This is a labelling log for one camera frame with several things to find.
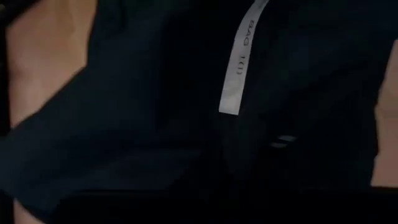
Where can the navy blue backpack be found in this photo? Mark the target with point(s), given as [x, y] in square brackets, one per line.
[140, 109]

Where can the white bag label strip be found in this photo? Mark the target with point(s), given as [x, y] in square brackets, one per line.
[241, 62]

